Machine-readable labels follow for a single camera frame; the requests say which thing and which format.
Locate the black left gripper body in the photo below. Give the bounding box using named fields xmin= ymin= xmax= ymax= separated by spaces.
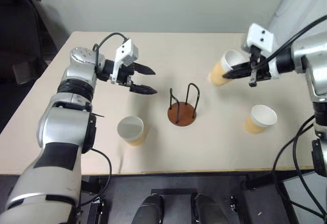
xmin=115 ymin=62 xmax=136 ymax=89

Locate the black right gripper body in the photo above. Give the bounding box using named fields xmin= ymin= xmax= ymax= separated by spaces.
xmin=248 ymin=44 xmax=272 ymax=87

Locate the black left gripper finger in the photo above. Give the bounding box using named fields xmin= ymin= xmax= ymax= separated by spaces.
xmin=129 ymin=83 xmax=158 ymax=95
xmin=134 ymin=62 xmax=157 ymax=76

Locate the tan paper cup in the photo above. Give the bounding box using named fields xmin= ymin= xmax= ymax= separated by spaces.
xmin=243 ymin=104 xmax=278 ymax=135
xmin=207 ymin=49 xmax=251 ymax=86
xmin=116 ymin=115 xmax=147 ymax=148

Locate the light grey curtain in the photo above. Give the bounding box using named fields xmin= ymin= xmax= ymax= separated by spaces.
xmin=267 ymin=0 xmax=327 ymax=49

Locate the black office chair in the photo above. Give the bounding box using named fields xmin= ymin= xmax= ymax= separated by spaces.
xmin=0 ymin=0 xmax=50 ymax=85

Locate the dark rounded shape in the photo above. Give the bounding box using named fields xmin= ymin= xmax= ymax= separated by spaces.
xmin=131 ymin=193 xmax=165 ymax=224
xmin=191 ymin=193 xmax=226 ymax=224

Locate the black box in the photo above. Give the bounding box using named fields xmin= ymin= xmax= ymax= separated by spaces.
xmin=242 ymin=182 xmax=291 ymax=224

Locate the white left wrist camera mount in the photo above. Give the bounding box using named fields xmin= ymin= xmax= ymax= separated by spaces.
xmin=110 ymin=38 xmax=140 ymax=85

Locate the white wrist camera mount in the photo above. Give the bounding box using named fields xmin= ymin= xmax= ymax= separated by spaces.
xmin=110 ymin=38 xmax=140 ymax=85
xmin=241 ymin=23 xmax=279 ymax=80

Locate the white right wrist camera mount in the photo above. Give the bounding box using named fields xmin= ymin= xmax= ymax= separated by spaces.
xmin=241 ymin=23 xmax=279 ymax=80

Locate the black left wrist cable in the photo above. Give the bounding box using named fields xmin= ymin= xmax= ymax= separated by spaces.
xmin=92 ymin=32 xmax=129 ymax=52

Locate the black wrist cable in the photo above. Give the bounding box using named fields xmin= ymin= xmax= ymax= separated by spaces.
xmin=92 ymin=32 xmax=129 ymax=52
xmin=265 ymin=15 xmax=327 ymax=63

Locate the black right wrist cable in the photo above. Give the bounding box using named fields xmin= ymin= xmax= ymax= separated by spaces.
xmin=265 ymin=15 xmax=327 ymax=63

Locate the wire cup holder wooden base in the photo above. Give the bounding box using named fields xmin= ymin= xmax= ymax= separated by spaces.
xmin=167 ymin=83 xmax=201 ymax=128

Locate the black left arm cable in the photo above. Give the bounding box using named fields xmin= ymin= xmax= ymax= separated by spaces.
xmin=78 ymin=148 xmax=113 ymax=207

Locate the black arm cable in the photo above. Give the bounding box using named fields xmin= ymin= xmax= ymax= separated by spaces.
xmin=271 ymin=115 xmax=327 ymax=218
xmin=78 ymin=148 xmax=113 ymax=207

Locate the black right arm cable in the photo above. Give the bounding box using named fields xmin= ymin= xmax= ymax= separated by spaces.
xmin=271 ymin=115 xmax=327 ymax=218

